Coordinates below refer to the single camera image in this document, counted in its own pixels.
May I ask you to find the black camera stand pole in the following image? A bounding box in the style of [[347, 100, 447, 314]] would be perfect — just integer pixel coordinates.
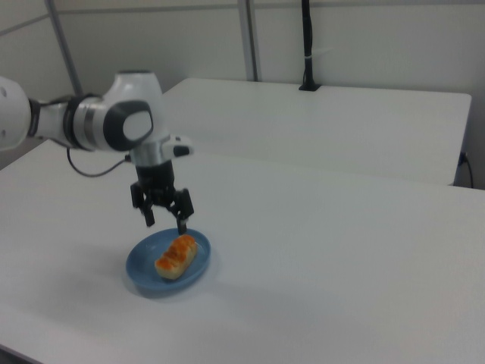
[[298, 0, 322, 93]]

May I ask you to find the blue oval plate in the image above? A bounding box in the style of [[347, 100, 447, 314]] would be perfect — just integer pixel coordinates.
[[125, 227, 211, 299]]

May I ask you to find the grey slanted partition post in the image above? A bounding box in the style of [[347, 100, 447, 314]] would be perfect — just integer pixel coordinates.
[[48, 0, 85, 98]]

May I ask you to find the white rear table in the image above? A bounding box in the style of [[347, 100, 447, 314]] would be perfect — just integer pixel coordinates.
[[161, 77, 473, 187]]

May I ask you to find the grey partition frame post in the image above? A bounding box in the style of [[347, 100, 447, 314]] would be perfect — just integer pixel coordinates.
[[237, 0, 263, 82]]

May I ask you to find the black wall cable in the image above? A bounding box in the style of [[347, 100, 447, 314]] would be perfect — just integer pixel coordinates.
[[458, 152, 474, 189]]

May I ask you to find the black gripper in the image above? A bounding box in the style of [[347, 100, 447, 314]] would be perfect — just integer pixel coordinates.
[[130, 158, 195, 234]]

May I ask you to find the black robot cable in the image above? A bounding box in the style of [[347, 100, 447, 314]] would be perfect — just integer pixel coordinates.
[[66, 146, 132, 177]]

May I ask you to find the orange glazed bread loaf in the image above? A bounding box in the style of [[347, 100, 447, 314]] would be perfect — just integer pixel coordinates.
[[155, 234, 199, 281]]

